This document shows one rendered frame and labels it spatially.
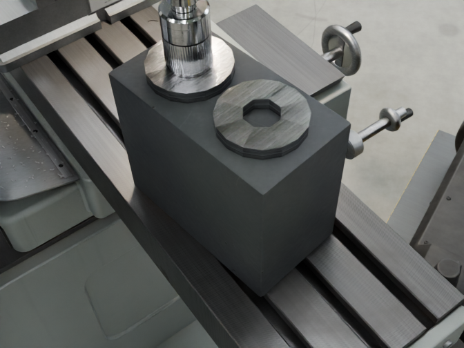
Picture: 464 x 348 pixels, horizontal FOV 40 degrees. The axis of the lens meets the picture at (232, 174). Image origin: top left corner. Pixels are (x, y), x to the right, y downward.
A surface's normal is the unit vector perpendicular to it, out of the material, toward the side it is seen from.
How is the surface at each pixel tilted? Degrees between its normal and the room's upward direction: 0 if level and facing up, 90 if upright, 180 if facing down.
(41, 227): 90
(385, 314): 0
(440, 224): 0
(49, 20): 90
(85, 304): 90
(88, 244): 90
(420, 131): 0
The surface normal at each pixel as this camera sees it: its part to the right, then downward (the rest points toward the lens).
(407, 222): -0.03, -0.62
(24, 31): 0.61, 0.61
